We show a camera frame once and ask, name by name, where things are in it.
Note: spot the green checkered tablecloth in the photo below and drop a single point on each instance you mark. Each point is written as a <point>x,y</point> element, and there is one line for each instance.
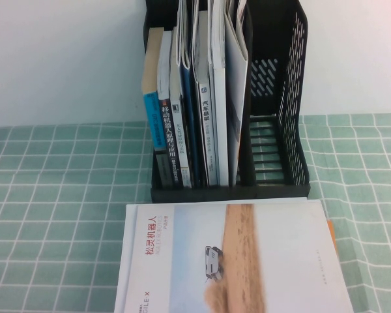
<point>68,228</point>

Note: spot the blue spine book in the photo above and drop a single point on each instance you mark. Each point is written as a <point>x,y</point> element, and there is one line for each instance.
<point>151,65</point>

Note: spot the black spine robotics book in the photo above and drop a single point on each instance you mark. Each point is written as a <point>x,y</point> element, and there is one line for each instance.
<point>169,130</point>

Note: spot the plain white brochure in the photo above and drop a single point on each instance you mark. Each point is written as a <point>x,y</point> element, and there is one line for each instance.
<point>222,130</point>

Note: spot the white book with desert cover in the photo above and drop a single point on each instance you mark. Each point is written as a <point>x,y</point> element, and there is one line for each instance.
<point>280,261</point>

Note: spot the orange book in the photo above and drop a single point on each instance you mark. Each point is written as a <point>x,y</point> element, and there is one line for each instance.
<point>331,234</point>

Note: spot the white brochure with blue print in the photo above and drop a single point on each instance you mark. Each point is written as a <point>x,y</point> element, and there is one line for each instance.
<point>234,81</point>

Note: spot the blue spine white magazine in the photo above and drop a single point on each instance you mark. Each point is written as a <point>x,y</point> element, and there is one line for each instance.
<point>189,130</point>

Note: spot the white spine car suspension book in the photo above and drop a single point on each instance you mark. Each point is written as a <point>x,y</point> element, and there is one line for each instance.
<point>210,130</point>

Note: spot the white spine thin book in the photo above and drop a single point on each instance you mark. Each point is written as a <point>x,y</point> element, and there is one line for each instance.
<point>179,130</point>

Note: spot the black plastic book holder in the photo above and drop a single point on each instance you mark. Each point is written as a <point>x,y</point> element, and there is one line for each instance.
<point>280,192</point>

